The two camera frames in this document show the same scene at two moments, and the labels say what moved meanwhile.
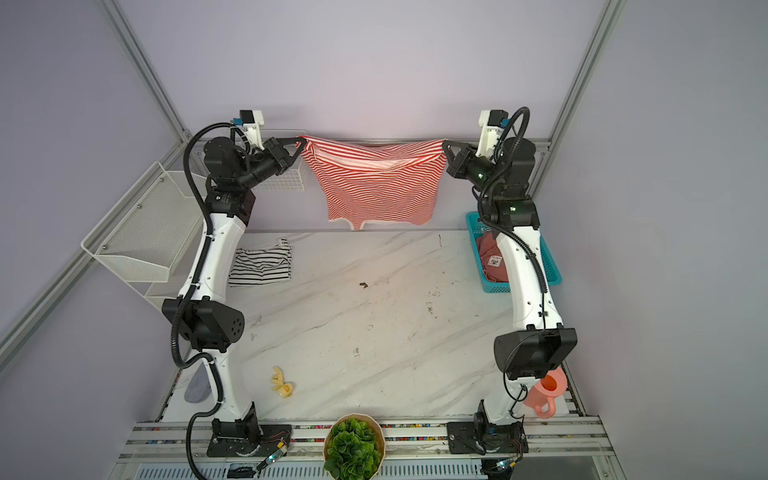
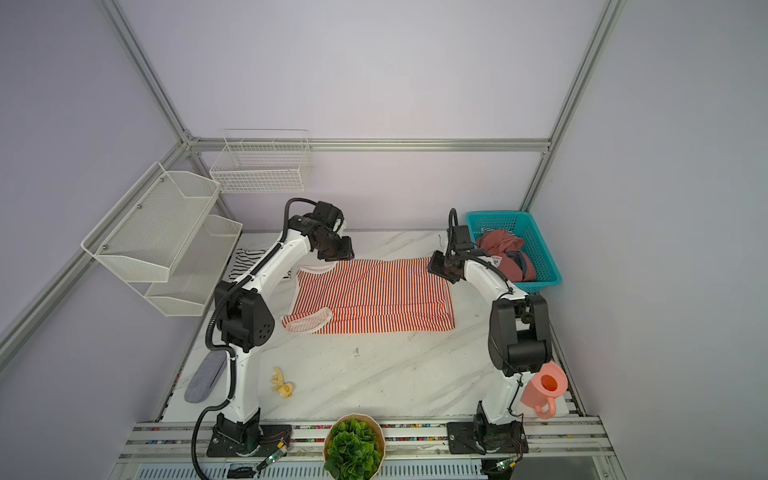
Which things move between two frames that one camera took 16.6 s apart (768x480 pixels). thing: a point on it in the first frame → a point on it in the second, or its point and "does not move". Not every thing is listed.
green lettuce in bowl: x=354 y=447 does not move
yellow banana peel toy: x=284 y=389 does not move
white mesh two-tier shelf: x=150 y=237 does not move
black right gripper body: x=476 y=172 → x=441 y=265
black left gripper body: x=272 y=162 → x=335 y=249
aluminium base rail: x=559 y=449 does not move
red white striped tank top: x=394 y=182 → x=371 y=295
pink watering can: x=550 y=385 does not move
